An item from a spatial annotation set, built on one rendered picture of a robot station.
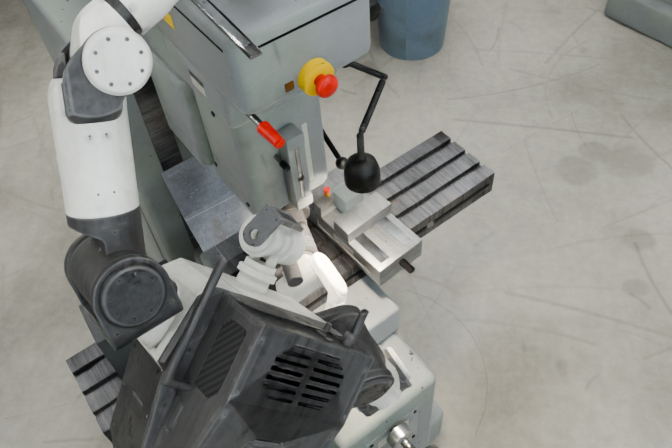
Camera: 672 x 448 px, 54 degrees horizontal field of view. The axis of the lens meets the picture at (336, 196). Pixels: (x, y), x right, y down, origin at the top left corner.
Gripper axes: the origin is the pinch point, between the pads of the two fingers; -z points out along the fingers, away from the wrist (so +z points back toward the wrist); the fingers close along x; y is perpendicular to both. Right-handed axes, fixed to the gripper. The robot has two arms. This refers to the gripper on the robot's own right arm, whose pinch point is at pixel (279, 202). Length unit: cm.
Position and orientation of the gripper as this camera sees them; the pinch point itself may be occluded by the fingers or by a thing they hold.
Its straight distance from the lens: 158.9
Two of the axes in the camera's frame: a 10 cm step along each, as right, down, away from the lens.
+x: -9.5, 2.8, -1.5
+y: 0.7, 6.5, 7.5
